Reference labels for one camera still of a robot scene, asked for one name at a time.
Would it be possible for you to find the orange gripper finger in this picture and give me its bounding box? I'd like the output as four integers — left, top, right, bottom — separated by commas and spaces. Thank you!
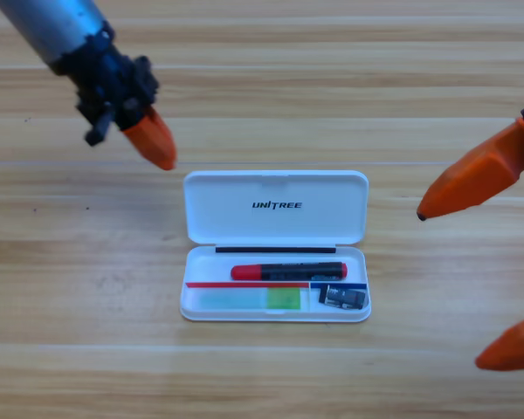
474, 310, 524, 373

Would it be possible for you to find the red and black marker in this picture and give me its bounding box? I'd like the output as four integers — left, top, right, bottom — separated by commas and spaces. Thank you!
230, 261, 349, 283

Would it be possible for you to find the green and white highlighter pen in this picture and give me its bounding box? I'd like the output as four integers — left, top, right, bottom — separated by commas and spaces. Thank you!
195, 287, 303, 313

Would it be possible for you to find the white Unitree pencil case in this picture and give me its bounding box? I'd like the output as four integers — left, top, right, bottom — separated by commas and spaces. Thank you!
179, 169, 372, 324

